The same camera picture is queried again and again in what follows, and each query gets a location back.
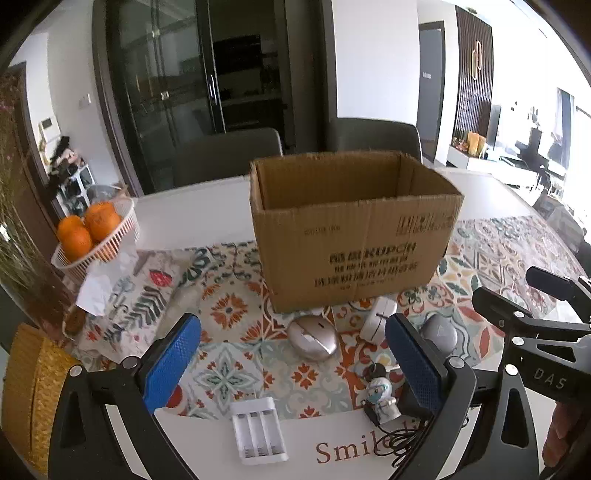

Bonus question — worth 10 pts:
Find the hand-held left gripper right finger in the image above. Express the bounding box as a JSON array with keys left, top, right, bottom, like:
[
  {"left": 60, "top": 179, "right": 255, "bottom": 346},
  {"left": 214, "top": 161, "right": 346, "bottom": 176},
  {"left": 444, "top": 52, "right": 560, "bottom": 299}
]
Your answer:
[{"left": 385, "top": 313, "right": 541, "bottom": 480}]

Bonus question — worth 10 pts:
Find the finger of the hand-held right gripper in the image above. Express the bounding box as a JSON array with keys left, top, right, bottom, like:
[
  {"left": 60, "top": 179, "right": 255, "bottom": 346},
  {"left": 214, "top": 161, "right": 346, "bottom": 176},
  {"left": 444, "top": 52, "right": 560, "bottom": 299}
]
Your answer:
[
  {"left": 525, "top": 265, "right": 591, "bottom": 320},
  {"left": 471, "top": 286, "right": 591, "bottom": 343}
]

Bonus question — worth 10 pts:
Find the white crumpled paper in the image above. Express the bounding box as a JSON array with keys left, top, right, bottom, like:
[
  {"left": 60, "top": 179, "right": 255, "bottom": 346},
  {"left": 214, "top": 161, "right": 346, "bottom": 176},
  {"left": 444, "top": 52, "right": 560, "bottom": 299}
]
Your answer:
[{"left": 76, "top": 251, "right": 137, "bottom": 317}]

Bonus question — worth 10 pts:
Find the dried flower bunch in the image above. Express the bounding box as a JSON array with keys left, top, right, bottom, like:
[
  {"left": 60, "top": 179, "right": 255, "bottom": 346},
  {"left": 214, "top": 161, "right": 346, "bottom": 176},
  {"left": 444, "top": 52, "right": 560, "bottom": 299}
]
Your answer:
[{"left": 0, "top": 74, "right": 70, "bottom": 324}]

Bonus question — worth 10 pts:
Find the white square case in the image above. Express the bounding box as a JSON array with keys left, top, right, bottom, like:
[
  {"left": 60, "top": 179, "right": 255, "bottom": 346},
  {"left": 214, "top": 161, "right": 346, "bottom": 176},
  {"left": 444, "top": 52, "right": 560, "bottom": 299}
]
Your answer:
[{"left": 360, "top": 296, "right": 399, "bottom": 343}]

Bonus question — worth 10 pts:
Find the patterned white-bordered tablecloth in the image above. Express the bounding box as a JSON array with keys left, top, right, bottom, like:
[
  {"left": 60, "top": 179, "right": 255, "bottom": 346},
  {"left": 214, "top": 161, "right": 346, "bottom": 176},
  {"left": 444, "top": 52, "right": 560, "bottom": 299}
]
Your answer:
[{"left": 60, "top": 166, "right": 591, "bottom": 480}]

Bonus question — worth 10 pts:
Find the dark interior door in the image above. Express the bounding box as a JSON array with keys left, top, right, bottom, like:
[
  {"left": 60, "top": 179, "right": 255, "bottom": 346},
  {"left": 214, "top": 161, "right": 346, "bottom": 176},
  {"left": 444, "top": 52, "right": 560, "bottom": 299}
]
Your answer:
[{"left": 418, "top": 21, "right": 446, "bottom": 162}]

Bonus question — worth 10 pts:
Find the dark glass door cabinet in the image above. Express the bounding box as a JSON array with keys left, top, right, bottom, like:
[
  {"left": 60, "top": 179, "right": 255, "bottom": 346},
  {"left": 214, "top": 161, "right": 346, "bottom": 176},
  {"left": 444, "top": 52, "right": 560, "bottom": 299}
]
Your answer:
[{"left": 92, "top": 0, "right": 333, "bottom": 197}]

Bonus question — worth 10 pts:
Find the dark bag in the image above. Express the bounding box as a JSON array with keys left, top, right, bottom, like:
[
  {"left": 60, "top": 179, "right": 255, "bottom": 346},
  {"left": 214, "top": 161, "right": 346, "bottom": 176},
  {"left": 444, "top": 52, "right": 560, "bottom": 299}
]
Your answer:
[{"left": 48, "top": 136, "right": 84, "bottom": 176}]

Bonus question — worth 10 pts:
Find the brown round dish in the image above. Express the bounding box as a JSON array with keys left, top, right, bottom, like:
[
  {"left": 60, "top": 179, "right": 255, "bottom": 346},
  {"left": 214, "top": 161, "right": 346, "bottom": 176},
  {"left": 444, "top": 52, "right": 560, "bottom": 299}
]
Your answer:
[{"left": 62, "top": 305, "right": 88, "bottom": 340}]

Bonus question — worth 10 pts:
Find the dark small figurine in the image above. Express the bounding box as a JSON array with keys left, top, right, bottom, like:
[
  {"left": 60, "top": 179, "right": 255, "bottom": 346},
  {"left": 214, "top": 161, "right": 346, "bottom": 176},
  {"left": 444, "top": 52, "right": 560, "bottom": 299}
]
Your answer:
[{"left": 355, "top": 361, "right": 393, "bottom": 384}]

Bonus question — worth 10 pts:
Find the silver computer mouse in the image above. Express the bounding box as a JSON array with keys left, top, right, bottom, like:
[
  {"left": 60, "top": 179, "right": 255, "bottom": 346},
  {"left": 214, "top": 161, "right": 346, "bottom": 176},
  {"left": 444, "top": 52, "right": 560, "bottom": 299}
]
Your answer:
[{"left": 287, "top": 316, "right": 338, "bottom": 363}]

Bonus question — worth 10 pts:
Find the white masked figurine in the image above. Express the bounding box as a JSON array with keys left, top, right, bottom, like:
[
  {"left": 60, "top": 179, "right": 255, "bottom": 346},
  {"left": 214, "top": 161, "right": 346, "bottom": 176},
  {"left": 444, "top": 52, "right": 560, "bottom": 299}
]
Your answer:
[{"left": 365, "top": 376, "right": 402, "bottom": 423}]

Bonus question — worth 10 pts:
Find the brown cardboard box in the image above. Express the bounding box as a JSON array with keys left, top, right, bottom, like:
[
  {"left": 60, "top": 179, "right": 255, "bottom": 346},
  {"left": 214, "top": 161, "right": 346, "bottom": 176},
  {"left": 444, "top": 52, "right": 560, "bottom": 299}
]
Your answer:
[{"left": 249, "top": 150, "right": 465, "bottom": 313}]

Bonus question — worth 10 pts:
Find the person's right hand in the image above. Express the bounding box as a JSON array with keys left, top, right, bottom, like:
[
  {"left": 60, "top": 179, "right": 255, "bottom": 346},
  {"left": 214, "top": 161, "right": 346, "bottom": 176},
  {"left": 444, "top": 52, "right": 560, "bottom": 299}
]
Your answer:
[{"left": 544, "top": 399, "right": 575, "bottom": 457}]

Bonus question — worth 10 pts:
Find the black power adapter with cable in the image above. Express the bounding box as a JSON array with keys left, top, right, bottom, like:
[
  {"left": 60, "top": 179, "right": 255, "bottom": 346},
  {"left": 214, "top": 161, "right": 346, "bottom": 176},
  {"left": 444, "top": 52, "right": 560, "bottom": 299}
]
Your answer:
[{"left": 360, "top": 396, "right": 467, "bottom": 468}]

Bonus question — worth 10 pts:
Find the clear plastic bin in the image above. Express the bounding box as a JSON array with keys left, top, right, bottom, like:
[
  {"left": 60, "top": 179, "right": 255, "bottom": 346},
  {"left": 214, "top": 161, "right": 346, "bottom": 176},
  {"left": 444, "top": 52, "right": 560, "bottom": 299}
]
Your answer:
[{"left": 85, "top": 184, "right": 127, "bottom": 201}]

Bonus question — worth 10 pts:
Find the white battery charger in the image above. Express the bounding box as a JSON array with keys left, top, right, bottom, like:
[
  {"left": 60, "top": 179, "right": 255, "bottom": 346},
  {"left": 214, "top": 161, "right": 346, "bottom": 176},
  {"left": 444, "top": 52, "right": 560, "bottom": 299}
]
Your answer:
[{"left": 229, "top": 396, "right": 291, "bottom": 466}]

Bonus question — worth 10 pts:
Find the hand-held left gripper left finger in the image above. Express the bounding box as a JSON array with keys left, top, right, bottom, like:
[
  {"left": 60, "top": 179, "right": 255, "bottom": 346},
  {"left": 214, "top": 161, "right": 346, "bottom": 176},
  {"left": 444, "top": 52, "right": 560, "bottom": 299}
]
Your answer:
[{"left": 48, "top": 313, "right": 204, "bottom": 480}]

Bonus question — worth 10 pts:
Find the leaf print cloth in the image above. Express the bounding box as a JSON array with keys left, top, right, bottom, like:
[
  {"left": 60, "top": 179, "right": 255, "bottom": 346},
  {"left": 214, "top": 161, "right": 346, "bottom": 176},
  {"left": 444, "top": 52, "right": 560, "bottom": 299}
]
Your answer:
[{"left": 104, "top": 249, "right": 218, "bottom": 354}]

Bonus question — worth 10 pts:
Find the white plastic fruit basket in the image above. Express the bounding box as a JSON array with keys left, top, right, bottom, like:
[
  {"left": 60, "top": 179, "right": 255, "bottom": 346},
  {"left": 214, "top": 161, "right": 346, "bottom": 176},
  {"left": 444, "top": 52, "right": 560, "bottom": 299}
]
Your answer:
[{"left": 51, "top": 198, "right": 140, "bottom": 280}]

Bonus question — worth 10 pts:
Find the orange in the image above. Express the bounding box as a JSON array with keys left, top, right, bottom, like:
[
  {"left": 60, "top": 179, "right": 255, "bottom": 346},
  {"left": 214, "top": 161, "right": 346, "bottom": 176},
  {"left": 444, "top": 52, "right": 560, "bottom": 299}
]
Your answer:
[
  {"left": 61, "top": 226, "right": 93, "bottom": 263},
  {"left": 57, "top": 215, "right": 86, "bottom": 241},
  {"left": 84, "top": 202, "right": 122, "bottom": 243}
]

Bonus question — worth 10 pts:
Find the dark slatted wall panel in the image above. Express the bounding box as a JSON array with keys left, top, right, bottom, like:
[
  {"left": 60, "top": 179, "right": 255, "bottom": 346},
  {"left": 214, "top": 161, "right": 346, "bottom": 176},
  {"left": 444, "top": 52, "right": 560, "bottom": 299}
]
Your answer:
[{"left": 451, "top": 6, "right": 494, "bottom": 144}]

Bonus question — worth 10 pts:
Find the grey oval case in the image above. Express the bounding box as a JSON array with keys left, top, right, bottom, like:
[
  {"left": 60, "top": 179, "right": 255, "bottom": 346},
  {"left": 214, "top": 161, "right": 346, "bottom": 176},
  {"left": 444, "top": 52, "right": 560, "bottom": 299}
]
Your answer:
[{"left": 418, "top": 315, "right": 459, "bottom": 358}]

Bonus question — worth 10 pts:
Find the grey dining chair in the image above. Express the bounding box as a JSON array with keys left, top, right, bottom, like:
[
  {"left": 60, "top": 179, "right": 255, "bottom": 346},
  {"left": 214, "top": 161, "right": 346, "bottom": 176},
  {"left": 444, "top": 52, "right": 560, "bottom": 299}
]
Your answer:
[
  {"left": 329, "top": 117, "right": 423, "bottom": 163},
  {"left": 173, "top": 128, "right": 283, "bottom": 188}
]

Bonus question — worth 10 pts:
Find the white shoe rack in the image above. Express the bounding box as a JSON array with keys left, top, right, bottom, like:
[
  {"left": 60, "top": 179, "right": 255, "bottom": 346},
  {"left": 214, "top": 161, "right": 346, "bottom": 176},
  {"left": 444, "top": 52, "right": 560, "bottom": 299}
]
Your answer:
[{"left": 55, "top": 159, "right": 95, "bottom": 217}]

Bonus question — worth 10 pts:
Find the yellow woven basket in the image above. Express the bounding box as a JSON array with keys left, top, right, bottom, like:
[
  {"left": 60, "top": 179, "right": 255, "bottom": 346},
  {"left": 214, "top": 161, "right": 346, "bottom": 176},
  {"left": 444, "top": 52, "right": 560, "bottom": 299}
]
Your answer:
[{"left": 2, "top": 323, "right": 77, "bottom": 474}]

